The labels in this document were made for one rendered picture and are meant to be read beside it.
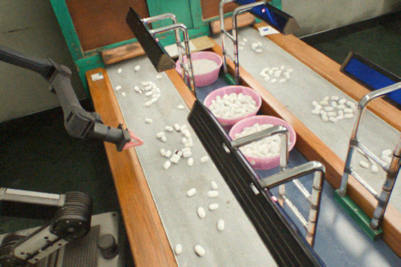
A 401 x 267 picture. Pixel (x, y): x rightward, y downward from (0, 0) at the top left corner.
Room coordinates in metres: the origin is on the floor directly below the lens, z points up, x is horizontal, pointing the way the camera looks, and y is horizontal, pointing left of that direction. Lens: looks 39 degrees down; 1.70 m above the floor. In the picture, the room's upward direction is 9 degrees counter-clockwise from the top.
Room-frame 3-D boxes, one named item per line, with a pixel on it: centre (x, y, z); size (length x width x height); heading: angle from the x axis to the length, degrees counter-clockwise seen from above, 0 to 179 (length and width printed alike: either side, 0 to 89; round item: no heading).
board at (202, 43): (1.97, -0.01, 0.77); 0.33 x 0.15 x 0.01; 105
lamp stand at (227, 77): (1.64, -0.31, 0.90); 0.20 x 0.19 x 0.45; 15
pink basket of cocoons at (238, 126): (1.06, -0.26, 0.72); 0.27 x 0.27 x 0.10
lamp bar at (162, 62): (1.52, 0.16, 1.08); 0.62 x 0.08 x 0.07; 15
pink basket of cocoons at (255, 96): (1.33, -0.18, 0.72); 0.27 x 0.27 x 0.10
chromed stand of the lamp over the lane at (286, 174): (0.60, -0.17, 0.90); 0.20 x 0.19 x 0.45; 15
